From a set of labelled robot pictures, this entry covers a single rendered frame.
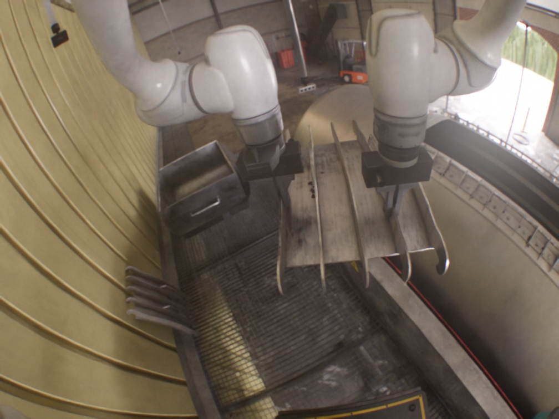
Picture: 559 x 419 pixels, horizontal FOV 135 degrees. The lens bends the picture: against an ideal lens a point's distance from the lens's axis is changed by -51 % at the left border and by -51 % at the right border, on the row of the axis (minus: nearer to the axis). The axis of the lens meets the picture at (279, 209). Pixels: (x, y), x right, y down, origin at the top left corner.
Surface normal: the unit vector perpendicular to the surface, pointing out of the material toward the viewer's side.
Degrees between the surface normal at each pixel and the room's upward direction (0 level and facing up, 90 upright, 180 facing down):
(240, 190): 90
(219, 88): 90
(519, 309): 52
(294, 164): 90
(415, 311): 0
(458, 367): 1
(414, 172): 90
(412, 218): 12
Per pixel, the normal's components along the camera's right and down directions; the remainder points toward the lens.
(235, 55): 0.07, 0.54
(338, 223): -0.23, -0.54
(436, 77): 0.34, 0.63
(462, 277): -0.87, 0.05
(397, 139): -0.48, 0.70
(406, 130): -0.25, 0.73
